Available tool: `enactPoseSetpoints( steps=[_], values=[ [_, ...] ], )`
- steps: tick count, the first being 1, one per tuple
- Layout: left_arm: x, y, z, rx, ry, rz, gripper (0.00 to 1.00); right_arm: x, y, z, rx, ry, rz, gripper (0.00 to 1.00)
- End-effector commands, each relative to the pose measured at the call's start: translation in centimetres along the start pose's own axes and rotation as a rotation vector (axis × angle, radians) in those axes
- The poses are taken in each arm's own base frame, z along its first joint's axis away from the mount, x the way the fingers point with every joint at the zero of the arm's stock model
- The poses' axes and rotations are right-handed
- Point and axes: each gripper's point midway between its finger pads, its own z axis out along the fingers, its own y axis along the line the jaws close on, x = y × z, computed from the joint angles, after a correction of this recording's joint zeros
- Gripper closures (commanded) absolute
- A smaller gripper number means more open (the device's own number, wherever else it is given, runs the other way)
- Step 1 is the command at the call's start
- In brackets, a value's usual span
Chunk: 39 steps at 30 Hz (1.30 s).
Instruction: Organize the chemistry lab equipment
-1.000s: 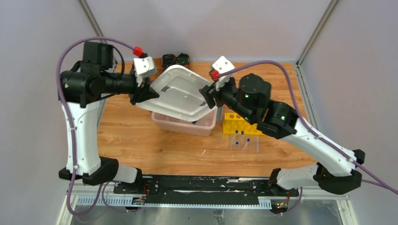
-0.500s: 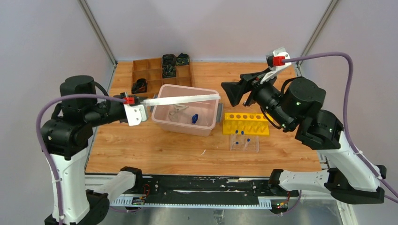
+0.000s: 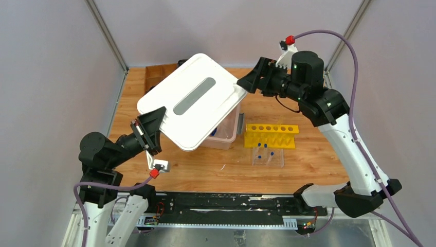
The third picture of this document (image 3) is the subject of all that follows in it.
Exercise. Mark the clear well plate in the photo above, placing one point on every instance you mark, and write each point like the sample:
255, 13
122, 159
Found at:
277, 160

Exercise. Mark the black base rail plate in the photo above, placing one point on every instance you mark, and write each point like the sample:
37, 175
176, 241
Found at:
229, 210

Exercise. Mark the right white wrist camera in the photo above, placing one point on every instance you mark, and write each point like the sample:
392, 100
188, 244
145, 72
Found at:
285, 60

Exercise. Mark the yellow test tube rack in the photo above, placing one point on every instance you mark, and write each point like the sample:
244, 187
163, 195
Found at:
275, 136

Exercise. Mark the brown compartment tray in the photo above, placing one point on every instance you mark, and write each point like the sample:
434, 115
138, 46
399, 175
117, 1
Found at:
157, 73

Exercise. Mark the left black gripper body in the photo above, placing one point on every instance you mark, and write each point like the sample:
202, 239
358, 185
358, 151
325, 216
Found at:
141, 136

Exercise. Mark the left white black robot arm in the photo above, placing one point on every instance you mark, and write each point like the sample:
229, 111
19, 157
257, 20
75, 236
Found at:
109, 211

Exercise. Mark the white plastic lid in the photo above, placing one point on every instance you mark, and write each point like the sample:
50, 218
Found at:
198, 95

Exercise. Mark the blue capped glass rod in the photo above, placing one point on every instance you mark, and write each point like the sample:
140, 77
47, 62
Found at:
213, 131

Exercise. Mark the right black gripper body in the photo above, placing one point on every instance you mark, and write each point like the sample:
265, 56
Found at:
276, 81

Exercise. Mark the pink plastic bin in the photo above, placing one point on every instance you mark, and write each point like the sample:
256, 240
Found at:
227, 131

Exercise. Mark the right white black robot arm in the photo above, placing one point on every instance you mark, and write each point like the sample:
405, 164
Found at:
368, 185

